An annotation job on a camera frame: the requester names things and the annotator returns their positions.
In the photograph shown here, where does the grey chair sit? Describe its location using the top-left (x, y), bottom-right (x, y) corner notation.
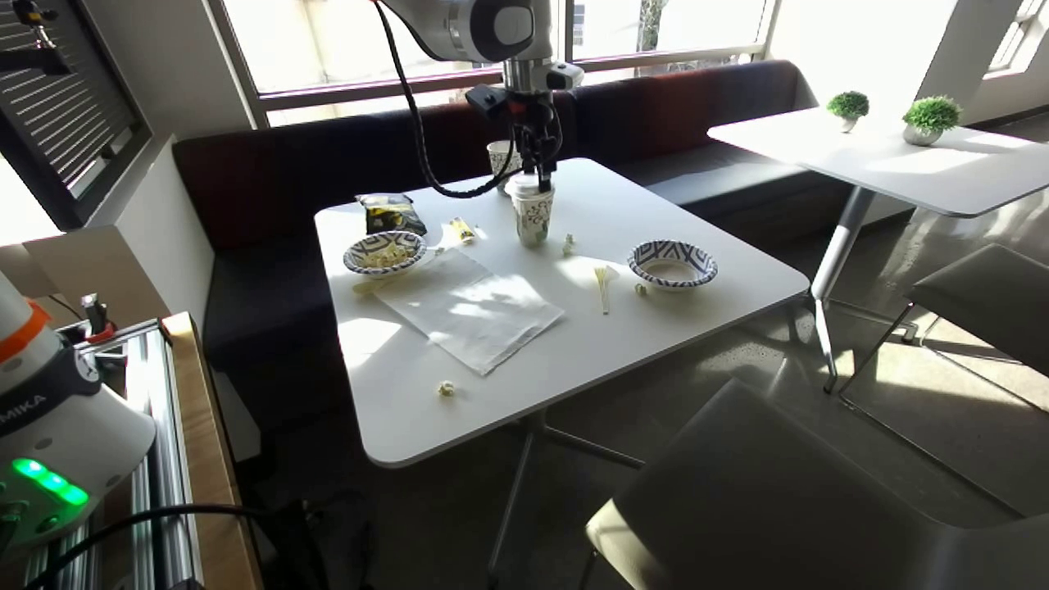
top-left (584, 377), bottom-right (1049, 590)

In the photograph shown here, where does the empty blue patterned paper bowl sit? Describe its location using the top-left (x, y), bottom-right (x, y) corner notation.
top-left (628, 238), bottom-right (726, 300)

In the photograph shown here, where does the dark louvered window blind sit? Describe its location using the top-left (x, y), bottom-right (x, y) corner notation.
top-left (0, 0), bottom-right (158, 232)

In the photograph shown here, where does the black floor cable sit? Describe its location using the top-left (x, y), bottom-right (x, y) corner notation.
top-left (21, 499), bottom-right (289, 590)

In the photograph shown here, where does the aluminium extrusion robot stand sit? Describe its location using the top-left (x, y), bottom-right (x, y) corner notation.
top-left (21, 322), bottom-right (210, 590)

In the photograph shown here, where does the cream plastic fork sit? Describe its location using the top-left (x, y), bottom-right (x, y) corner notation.
top-left (589, 263), bottom-right (623, 320)

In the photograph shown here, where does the dark upholstered bench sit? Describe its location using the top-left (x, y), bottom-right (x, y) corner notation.
top-left (171, 61), bottom-right (913, 447)

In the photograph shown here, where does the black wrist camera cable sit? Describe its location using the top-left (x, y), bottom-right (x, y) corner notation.
top-left (367, 0), bottom-right (520, 205)

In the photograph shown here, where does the white side table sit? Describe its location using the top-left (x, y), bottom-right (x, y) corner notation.
top-left (705, 107), bottom-right (1049, 395)

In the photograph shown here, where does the large window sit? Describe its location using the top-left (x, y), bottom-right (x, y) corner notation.
top-left (210, 0), bottom-right (787, 111)

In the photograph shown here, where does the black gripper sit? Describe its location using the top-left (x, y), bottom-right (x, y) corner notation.
top-left (509, 103), bottom-right (572, 196)

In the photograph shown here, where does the wooden board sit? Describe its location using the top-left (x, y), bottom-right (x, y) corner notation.
top-left (161, 308), bottom-right (268, 590)

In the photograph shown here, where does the blue patterned bowl with popcorn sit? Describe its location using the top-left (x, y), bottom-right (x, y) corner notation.
top-left (341, 227), bottom-right (433, 280)

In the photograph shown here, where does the small green potted plant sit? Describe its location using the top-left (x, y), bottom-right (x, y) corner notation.
top-left (824, 90), bottom-right (875, 138)
top-left (898, 93), bottom-right (968, 151)

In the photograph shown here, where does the black popcorn bag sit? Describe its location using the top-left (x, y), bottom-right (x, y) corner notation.
top-left (353, 192), bottom-right (431, 238)

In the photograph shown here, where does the black cable connector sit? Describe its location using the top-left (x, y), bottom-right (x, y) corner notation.
top-left (79, 290), bottom-right (123, 345)

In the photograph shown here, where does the white paper napkin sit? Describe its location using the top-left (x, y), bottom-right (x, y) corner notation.
top-left (367, 247), bottom-right (572, 381)

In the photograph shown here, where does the patterned paper coffee cup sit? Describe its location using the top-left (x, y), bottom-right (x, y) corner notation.
top-left (512, 181), bottom-right (559, 254)
top-left (481, 138), bottom-right (520, 202)

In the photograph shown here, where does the metal table leg frame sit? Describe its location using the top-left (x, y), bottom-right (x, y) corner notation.
top-left (481, 411), bottom-right (651, 590)

